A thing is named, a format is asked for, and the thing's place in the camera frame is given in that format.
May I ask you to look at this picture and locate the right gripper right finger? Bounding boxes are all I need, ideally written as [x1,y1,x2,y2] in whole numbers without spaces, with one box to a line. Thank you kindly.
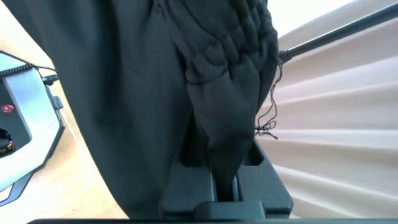
[236,139,294,219]

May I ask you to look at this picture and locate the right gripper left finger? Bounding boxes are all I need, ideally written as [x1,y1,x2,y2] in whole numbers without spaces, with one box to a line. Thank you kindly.
[160,118,216,219]

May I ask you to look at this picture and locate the black knitted shorts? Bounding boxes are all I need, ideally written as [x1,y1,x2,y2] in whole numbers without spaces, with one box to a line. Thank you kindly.
[2,0,279,220]

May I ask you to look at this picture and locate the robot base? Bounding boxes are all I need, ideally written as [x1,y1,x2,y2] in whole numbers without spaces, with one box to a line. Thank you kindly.
[0,51,66,207]

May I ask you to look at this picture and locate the black clothes rack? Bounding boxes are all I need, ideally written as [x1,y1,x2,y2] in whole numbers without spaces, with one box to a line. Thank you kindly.
[277,2,398,63]

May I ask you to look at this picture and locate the beige curtain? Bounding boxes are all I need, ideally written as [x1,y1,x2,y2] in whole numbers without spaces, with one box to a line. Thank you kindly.
[254,0,398,219]

